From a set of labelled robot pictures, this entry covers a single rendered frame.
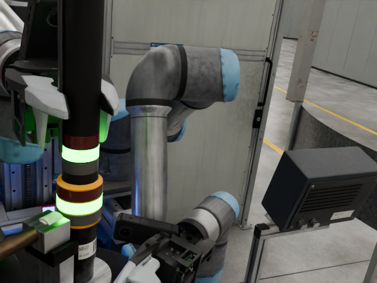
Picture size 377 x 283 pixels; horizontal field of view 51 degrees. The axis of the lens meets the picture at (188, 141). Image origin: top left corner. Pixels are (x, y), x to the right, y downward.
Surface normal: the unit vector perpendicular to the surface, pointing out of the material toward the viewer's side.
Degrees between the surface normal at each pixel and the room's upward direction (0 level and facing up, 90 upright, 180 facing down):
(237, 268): 0
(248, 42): 90
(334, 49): 90
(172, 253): 6
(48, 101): 42
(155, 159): 67
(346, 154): 15
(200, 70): 71
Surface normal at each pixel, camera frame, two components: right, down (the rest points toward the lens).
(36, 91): -0.24, -0.52
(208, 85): 0.27, 0.54
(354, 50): -0.93, 0.02
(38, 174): 0.54, 0.36
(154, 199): 0.40, -0.03
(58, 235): 0.84, 0.28
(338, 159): 0.22, -0.80
